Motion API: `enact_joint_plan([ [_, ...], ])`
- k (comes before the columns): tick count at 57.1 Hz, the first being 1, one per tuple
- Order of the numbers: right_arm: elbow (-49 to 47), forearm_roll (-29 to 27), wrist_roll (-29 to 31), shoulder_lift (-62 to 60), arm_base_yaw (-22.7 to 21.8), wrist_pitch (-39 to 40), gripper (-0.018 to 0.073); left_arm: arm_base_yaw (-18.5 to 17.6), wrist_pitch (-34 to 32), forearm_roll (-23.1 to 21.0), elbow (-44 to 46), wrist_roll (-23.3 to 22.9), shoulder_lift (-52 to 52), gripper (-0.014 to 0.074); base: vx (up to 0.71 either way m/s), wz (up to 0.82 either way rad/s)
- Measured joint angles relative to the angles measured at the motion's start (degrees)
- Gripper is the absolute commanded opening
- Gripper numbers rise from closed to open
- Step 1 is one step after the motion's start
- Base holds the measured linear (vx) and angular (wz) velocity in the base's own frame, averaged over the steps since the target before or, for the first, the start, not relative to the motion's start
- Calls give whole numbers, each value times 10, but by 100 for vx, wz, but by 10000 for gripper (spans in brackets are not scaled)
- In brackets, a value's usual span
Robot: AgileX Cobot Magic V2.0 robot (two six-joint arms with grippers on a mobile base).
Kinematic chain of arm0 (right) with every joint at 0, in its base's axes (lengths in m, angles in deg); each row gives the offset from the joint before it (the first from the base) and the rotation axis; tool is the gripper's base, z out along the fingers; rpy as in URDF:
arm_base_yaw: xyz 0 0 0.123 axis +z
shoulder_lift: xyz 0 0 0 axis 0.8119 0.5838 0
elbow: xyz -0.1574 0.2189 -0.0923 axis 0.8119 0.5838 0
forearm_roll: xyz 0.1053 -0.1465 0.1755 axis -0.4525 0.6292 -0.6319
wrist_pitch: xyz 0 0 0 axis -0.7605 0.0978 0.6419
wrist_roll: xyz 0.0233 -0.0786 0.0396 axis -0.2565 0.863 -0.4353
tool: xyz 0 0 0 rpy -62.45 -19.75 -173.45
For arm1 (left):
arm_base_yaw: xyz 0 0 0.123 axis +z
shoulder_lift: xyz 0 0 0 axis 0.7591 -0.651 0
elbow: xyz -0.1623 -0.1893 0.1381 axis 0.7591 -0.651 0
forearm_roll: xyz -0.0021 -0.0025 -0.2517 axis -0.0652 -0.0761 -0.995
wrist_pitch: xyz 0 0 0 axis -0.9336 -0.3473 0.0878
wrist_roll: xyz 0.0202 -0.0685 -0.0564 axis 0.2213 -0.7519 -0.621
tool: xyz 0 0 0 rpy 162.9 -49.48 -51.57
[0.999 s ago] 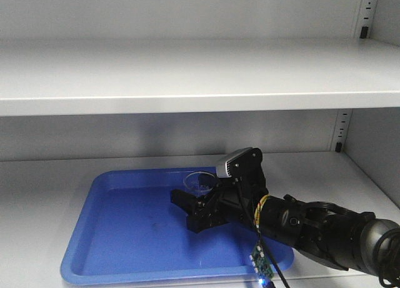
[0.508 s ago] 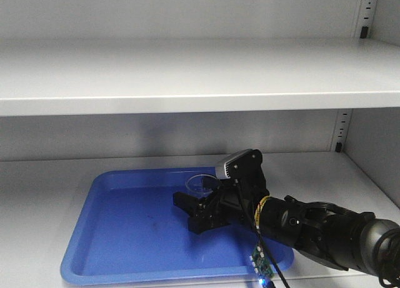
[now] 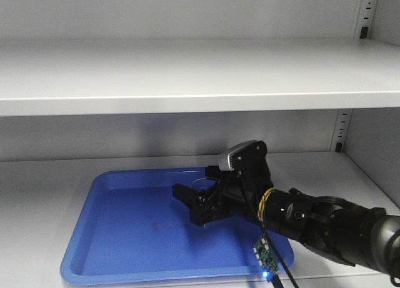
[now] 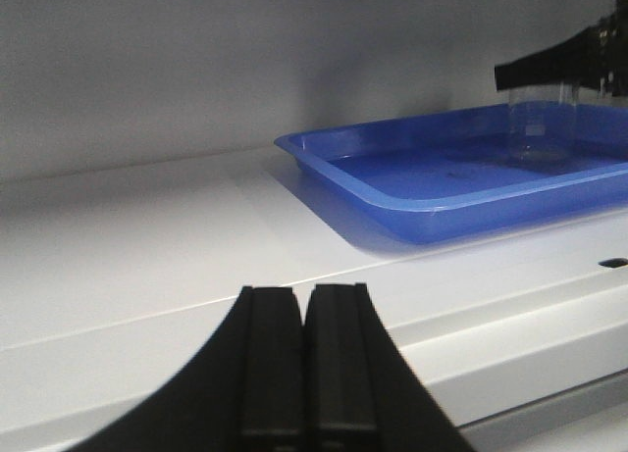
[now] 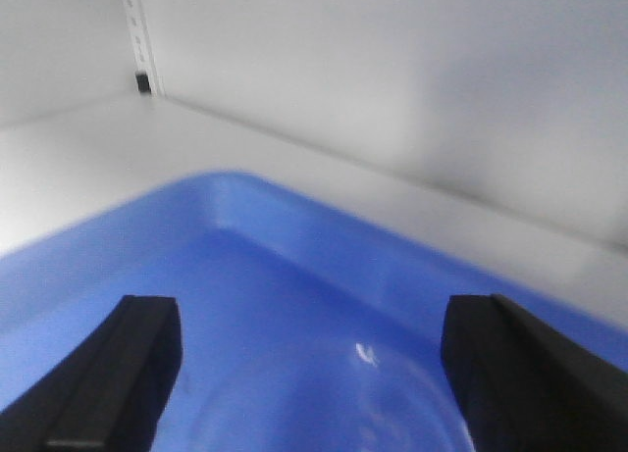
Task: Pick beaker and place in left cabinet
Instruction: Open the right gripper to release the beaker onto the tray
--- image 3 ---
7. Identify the black cable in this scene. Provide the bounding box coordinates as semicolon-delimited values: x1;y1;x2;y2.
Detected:
237;172;301;288

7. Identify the green circuit board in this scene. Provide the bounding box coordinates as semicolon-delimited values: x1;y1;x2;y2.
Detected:
253;237;280;272

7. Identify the yellow cable loop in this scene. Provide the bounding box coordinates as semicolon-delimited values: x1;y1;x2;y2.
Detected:
256;187;277;221

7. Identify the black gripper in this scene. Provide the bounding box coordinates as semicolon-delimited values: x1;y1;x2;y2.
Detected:
172;162;273;226

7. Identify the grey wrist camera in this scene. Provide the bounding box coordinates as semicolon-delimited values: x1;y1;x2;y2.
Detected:
218;140;268;171

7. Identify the clear glass beaker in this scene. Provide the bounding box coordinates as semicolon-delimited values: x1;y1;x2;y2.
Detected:
191;175;219;229

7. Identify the blue plastic tray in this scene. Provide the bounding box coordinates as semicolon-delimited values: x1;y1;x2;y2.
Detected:
59;166;296;286

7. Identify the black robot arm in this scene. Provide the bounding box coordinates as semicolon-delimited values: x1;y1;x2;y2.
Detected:
172;162;399;287

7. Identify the white cabinet shelf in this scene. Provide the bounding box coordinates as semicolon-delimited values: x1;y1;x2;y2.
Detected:
1;39;399;117

